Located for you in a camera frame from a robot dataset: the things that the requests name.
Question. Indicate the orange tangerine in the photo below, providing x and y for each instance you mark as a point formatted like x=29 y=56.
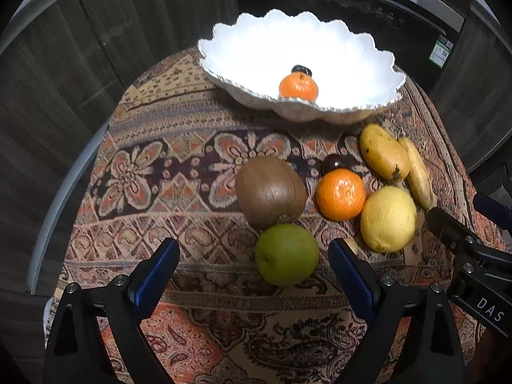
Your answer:
x=340 y=194
x=298 y=87

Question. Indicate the brown kiwi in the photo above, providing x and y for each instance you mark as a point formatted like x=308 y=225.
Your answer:
x=270 y=192

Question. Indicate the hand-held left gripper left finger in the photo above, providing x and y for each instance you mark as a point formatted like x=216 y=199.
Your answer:
x=156 y=276

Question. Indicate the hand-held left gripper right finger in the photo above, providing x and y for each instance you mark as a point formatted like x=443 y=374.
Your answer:
x=352 y=278

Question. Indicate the green white label sticker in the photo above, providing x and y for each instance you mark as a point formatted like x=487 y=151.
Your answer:
x=442 y=50

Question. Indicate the green apple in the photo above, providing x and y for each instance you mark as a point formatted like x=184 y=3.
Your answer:
x=286 y=254

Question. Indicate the dark wood cabinet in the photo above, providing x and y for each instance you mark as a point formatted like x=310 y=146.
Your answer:
x=480 y=88
x=60 y=88

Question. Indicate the short yellow banana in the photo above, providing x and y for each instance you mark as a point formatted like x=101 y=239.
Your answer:
x=418 y=172

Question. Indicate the yellow mango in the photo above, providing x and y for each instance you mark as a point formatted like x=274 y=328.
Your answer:
x=382 y=152

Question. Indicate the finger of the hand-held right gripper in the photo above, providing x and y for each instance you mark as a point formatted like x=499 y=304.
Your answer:
x=448 y=226
x=494 y=212

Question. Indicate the white scalloped bowl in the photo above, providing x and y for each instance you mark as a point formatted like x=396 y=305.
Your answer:
x=260 y=56

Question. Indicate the dark plum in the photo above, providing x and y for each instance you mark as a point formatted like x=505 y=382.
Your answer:
x=334 y=163
x=300 y=68

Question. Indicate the round yellow fruit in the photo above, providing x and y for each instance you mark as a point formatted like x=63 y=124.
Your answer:
x=388 y=218

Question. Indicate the patterned tablecloth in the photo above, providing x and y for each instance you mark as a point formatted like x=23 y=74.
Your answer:
x=180 y=208

